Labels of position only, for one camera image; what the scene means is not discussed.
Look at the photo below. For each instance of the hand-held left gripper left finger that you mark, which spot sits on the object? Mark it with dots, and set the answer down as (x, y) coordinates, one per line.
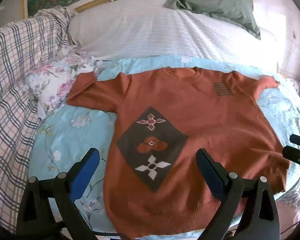
(84, 173)

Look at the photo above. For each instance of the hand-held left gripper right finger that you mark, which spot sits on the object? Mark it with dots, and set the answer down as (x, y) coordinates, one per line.
(211, 173)

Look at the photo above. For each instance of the orange knit sweater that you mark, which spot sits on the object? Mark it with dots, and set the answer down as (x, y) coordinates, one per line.
(190, 120)

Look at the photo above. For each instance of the light blue floral bedspread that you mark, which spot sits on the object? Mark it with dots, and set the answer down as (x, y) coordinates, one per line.
(65, 140)

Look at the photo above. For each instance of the pink floral pillowcase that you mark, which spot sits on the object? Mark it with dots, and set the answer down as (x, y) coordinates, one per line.
(55, 85)

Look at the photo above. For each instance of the white pillow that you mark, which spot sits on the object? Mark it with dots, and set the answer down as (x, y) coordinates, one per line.
(268, 45)

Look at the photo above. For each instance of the plaid blanket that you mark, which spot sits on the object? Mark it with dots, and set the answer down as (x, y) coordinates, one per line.
(12, 100)

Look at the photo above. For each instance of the white striped quilt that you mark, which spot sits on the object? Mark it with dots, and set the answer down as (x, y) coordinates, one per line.
(160, 30)

